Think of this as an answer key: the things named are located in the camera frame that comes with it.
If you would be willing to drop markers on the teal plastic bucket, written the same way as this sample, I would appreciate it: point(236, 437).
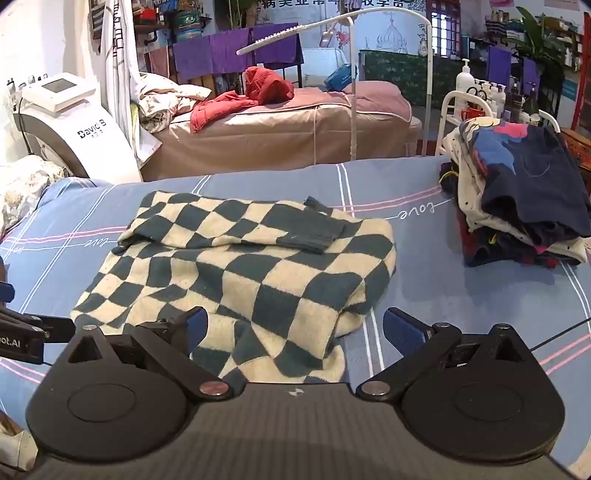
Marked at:
point(188, 26)

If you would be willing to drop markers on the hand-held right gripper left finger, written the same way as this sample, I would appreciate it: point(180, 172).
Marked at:
point(196, 325)

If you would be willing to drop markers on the green patterned divider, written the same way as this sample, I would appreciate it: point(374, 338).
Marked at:
point(401, 74)

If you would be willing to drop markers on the white beauty machine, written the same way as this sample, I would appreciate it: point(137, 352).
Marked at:
point(92, 138)

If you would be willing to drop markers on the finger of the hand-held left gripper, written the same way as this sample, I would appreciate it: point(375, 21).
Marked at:
point(5, 292)

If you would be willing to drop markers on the white pump bottle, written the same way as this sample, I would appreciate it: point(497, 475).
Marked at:
point(465, 87)

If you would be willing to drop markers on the pile of folded clothes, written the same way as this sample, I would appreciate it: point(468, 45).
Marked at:
point(531, 184)

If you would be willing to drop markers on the cluster of small bottles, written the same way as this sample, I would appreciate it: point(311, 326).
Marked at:
point(503, 101)

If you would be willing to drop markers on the crumpled cream quilt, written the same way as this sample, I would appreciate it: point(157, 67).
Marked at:
point(161, 99)

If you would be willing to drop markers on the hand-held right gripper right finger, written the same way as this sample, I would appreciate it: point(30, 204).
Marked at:
point(401, 327)

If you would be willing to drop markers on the blue striped bed sheet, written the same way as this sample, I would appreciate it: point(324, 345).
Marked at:
point(415, 258)

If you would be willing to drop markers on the white hanging garment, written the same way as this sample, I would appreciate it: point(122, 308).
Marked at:
point(120, 55)

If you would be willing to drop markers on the blue bag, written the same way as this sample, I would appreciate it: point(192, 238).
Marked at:
point(341, 78)

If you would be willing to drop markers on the white arc floor lamp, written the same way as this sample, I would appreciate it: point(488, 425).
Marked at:
point(286, 37)

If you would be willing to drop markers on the purple towel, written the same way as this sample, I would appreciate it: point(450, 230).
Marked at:
point(191, 60)
point(277, 44)
point(231, 50)

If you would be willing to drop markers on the checkered teal and cream sweater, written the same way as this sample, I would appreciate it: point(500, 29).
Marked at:
point(277, 286)

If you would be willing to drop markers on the white metal trolley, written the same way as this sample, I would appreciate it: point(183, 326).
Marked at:
point(450, 99)

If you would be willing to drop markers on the floral patterned blanket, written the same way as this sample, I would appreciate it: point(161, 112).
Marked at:
point(23, 189)

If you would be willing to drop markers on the red garment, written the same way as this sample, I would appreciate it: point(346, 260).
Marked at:
point(268, 85)

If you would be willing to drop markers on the green potted plant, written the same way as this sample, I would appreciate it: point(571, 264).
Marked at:
point(540, 37)

